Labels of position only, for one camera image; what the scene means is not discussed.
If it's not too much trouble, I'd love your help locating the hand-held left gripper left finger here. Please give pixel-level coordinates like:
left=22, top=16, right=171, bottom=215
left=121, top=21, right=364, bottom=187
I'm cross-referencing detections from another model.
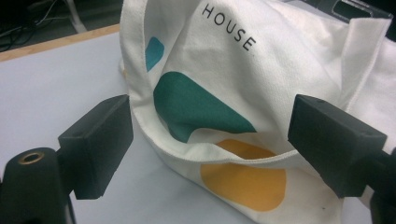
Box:
left=57, top=93, right=134, bottom=201

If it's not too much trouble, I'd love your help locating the white metal stand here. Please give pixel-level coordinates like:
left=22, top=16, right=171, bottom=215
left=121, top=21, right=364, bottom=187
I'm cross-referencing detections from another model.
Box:
left=64, top=0, right=89, bottom=34

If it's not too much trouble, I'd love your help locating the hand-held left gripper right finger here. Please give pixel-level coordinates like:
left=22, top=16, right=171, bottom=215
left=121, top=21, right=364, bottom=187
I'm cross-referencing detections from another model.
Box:
left=287, top=93, right=396, bottom=199

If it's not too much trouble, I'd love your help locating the bundle of black floor cables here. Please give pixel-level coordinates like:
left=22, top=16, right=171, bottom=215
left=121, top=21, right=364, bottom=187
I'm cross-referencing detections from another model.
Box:
left=0, top=0, right=76, bottom=53

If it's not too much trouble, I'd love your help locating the white tote bag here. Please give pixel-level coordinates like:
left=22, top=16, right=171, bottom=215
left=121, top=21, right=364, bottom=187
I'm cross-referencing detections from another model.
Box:
left=119, top=0, right=396, bottom=224

